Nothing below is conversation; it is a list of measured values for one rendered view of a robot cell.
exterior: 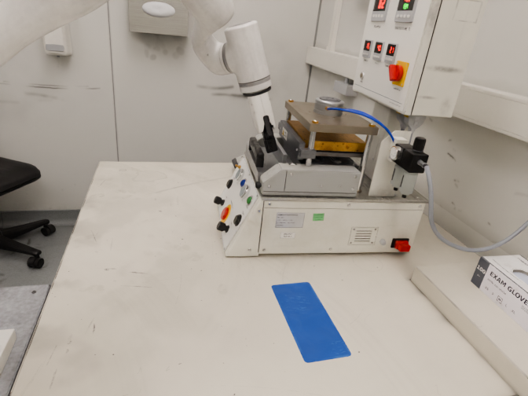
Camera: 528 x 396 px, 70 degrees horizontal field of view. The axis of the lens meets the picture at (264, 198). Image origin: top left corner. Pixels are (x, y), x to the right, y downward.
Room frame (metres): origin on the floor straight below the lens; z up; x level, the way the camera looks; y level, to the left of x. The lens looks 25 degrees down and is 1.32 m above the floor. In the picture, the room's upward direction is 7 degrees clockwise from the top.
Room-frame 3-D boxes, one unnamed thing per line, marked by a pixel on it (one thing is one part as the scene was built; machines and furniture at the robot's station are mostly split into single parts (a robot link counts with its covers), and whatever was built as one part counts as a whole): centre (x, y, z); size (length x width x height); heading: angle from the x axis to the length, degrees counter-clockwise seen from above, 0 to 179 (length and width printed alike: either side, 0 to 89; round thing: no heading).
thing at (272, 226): (1.02, -0.14, 0.84); 0.53 x 0.37 x 0.17; 103
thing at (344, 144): (1.04, -0.15, 1.07); 0.22 x 0.17 x 0.10; 13
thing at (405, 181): (0.85, -0.32, 1.05); 0.15 x 0.05 x 0.15; 13
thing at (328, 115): (1.03, -0.18, 1.08); 0.31 x 0.24 x 0.13; 13
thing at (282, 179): (0.89, -0.10, 0.96); 0.26 x 0.05 x 0.07; 103
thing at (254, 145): (1.00, 0.04, 0.99); 0.15 x 0.02 x 0.04; 13
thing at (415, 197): (1.05, -0.18, 0.93); 0.46 x 0.35 x 0.01; 103
